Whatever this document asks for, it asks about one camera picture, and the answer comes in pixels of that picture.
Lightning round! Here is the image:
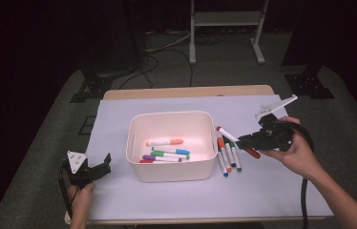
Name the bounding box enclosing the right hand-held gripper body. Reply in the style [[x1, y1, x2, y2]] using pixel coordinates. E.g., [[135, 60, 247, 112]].
[[255, 94, 299, 152]]

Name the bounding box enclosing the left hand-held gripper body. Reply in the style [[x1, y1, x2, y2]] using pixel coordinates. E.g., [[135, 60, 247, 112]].
[[61, 150, 98, 189]]

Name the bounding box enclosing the dark green marker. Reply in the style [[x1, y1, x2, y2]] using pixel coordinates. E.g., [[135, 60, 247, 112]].
[[228, 139, 242, 173]]

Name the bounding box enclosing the black marker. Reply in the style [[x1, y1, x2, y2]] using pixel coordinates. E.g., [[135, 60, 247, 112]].
[[222, 135, 237, 168]]

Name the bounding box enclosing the orange marker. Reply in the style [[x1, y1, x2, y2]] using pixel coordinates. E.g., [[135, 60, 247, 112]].
[[217, 136, 233, 174]]

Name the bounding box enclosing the dark blue marker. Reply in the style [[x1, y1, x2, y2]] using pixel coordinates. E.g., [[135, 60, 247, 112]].
[[217, 147, 229, 177]]

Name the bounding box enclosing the purple marker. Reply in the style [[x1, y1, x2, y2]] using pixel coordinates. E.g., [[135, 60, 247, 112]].
[[141, 155, 183, 163]]

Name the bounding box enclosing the light green marker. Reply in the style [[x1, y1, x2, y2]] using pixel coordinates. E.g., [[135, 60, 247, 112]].
[[150, 151, 191, 160]]

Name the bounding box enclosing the white plastic bin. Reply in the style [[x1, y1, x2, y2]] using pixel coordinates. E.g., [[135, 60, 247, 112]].
[[125, 110, 219, 183]]

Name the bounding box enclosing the light blue marker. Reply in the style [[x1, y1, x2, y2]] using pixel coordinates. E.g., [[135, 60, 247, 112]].
[[151, 146, 191, 156]]

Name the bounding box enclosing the peach marker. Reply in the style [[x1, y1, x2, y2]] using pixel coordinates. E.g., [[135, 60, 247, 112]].
[[145, 138, 184, 148]]

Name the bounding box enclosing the person's left hand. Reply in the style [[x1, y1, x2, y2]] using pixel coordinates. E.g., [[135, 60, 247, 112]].
[[67, 181, 96, 219]]

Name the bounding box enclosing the person's right hand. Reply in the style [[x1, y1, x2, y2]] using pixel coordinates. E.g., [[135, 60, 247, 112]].
[[259, 116, 324, 180]]

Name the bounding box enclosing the light purple table mat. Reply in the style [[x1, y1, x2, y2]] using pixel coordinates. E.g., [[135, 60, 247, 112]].
[[85, 94, 333, 221]]

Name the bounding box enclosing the black stand base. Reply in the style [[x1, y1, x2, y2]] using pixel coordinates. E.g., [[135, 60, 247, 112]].
[[70, 68, 115, 104]]

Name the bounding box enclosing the dark cabinet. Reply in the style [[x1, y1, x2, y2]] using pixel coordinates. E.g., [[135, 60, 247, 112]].
[[80, 0, 146, 75]]

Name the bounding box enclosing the white metal stand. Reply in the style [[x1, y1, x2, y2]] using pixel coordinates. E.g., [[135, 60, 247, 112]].
[[188, 0, 270, 66]]

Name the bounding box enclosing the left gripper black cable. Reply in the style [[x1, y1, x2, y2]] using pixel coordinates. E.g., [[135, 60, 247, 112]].
[[57, 163, 74, 219]]

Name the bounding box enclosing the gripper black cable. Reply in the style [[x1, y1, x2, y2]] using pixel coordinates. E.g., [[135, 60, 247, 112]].
[[57, 163, 74, 219], [281, 121, 315, 229]]

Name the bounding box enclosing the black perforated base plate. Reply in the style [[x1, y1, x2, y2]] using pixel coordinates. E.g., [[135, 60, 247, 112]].
[[283, 65, 336, 100]]

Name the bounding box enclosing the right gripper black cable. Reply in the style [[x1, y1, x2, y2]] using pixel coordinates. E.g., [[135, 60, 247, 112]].
[[281, 121, 315, 229]]

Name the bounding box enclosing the black floor cable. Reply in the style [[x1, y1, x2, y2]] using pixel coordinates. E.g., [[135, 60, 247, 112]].
[[163, 47, 195, 89], [118, 53, 160, 90]]

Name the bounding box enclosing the white floor cable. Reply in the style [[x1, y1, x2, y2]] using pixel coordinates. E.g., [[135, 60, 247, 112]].
[[144, 31, 197, 53]]

